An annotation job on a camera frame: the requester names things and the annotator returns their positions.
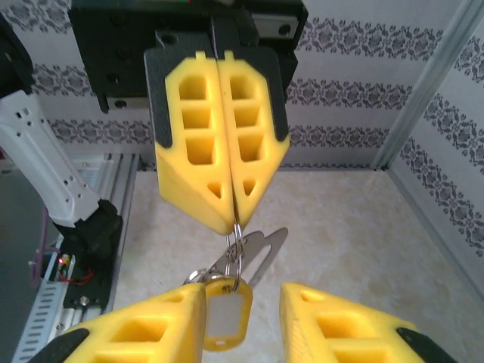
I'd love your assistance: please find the plastic key tag with label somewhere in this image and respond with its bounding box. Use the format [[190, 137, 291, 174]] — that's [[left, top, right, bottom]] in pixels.
[[203, 275, 253, 352]]

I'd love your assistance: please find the metal keyring holder with rings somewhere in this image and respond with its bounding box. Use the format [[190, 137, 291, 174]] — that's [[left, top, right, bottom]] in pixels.
[[211, 221, 290, 288]]

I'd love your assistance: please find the grey sheet metal panel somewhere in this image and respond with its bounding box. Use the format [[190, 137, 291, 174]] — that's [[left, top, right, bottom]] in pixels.
[[0, 172, 52, 363]]

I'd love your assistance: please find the red wire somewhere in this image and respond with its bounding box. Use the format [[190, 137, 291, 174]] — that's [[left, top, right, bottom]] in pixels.
[[59, 267, 95, 284]]

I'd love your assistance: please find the small circuit board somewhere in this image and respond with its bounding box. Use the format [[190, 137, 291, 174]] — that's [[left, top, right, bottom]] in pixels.
[[55, 253, 76, 281]]

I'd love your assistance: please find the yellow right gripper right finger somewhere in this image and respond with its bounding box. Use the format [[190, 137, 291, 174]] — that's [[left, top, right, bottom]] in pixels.
[[279, 281, 461, 363]]

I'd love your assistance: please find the black mounting plate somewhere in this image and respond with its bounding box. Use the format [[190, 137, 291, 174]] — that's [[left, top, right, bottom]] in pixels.
[[62, 260, 119, 309]]

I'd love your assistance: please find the white slotted cable duct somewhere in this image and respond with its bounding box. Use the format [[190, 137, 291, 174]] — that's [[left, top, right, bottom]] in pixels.
[[11, 279, 65, 363]]

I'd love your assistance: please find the small silver key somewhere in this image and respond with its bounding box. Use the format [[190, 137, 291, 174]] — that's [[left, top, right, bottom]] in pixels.
[[183, 264, 228, 288]]

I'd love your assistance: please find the aluminium frame rail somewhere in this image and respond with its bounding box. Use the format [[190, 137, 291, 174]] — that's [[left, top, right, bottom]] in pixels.
[[377, 166, 484, 288]]

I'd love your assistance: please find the aluminium corner post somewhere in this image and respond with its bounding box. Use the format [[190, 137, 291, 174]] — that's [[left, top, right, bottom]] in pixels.
[[372, 0, 484, 171]]

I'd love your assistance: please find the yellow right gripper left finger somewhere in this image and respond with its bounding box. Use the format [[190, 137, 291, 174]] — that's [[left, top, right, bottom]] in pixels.
[[36, 281, 207, 363]]

